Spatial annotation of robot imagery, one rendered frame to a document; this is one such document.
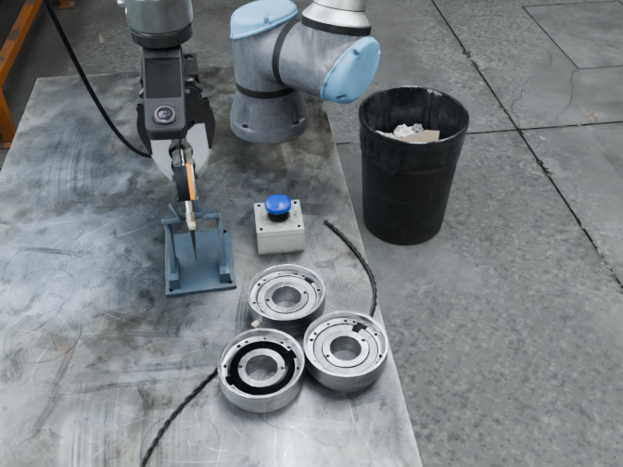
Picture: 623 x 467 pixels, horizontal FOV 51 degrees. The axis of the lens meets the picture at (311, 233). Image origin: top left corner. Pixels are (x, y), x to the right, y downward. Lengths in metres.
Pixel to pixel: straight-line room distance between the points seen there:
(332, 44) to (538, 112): 2.02
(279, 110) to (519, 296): 1.15
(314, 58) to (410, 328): 1.07
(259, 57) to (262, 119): 0.12
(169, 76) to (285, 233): 0.31
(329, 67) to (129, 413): 0.60
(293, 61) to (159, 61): 0.36
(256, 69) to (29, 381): 0.62
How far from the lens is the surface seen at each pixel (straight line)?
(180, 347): 0.89
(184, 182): 0.88
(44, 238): 1.11
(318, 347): 0.84
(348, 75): 1.08
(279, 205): 0.97
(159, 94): 0.78
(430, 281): 2.11
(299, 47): 1.11
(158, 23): 0.78
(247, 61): 1.18
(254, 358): 0.84
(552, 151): 2.78
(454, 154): 2.02
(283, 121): 1.22
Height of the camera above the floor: 1.48
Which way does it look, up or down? 41 degrees down
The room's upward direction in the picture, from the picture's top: 1 degrees counter-clockwise
